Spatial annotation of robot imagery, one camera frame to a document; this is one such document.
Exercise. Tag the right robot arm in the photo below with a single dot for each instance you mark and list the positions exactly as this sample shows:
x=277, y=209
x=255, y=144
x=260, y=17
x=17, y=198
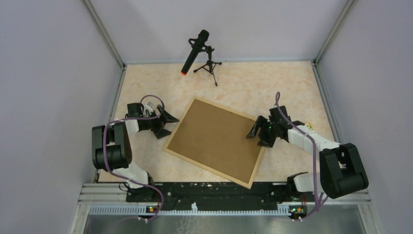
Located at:
x=339, y=169

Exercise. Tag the black tripod stand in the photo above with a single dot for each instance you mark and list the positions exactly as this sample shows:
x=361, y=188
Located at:
x=209, y=66

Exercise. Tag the black microphone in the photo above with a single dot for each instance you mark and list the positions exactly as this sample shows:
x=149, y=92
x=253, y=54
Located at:
x=196, y=47

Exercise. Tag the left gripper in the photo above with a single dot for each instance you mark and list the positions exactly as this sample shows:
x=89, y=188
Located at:
x=165, y=118

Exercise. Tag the wooden picture frame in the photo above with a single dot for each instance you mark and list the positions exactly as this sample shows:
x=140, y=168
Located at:
x=255, y=174

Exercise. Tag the brown backing board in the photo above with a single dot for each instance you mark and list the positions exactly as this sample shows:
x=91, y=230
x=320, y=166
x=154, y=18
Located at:
x=213, y=139

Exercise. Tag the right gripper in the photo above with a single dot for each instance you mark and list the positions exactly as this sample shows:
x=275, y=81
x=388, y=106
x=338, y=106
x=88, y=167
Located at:
x=260, y=122

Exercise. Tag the yellow toy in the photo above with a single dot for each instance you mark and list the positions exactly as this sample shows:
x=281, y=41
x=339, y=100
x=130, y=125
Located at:
x=309, y=125

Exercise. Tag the aluminium rail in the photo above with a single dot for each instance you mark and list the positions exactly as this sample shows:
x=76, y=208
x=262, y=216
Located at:
x=110, y=199

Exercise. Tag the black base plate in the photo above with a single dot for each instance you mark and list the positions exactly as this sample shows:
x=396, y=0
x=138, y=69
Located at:
x=218, y=196

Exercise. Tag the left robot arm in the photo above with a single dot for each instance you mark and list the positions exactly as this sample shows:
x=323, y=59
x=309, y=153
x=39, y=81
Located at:
x=119, y=153

